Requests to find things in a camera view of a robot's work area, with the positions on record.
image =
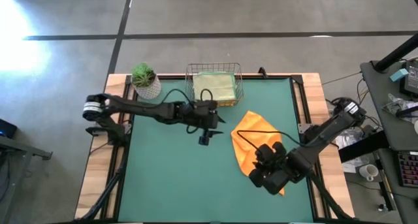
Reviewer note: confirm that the crumpled plastic bag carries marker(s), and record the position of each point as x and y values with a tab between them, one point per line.
396	103

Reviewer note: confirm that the black pole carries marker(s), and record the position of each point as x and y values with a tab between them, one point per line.
396	54

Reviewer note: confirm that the black table frame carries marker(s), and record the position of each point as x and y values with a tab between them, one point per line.
287	77

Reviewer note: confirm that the black device blue light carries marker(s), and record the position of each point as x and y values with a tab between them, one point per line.
7	129

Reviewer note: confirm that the light green microfiber towel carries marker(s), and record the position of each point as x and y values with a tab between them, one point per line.
214	85

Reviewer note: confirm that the light blue box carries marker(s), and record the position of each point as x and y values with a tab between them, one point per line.
399	75

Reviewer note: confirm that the white papers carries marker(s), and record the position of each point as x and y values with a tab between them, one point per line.
343	142

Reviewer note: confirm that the orange microfiber towel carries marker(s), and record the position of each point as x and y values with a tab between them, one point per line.
227	103
249	132

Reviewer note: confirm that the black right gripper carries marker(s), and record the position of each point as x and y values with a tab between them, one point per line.
274	176

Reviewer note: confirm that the dark grey side desk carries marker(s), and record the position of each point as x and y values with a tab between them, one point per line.
401	136

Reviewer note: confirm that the white mug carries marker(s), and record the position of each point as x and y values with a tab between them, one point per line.
368	172

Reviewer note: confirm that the black support strut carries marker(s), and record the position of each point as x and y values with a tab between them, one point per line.
104	198
326	198

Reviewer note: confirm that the backlit keyboard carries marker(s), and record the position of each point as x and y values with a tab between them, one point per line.
408	168

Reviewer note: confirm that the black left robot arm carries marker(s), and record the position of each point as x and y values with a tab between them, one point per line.
137	108

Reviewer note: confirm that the small black clamp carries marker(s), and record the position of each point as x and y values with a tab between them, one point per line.
262	72

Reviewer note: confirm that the potted plant patterned white pot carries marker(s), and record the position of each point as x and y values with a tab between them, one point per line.
147	83

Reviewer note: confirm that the grey metal cart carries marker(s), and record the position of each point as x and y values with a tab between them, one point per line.
19	149

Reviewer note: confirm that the black desk support bar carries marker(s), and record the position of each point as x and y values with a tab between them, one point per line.
362	147

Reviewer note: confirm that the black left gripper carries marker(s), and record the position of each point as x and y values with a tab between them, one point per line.
204	114

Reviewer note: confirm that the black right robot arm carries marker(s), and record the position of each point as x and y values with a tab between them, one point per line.
326	129

